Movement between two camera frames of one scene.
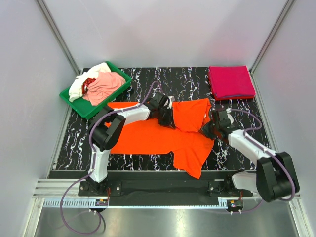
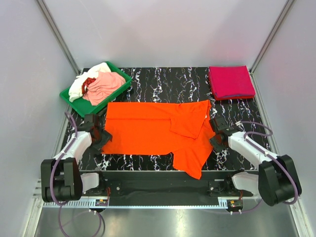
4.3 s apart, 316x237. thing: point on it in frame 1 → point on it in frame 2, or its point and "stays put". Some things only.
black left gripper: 169,122 → 105,137
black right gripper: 204,130 → 217,147
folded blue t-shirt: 233,97 stays put
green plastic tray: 87,108 stays put
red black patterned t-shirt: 85,85 stays put
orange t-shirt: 149,136 stays put
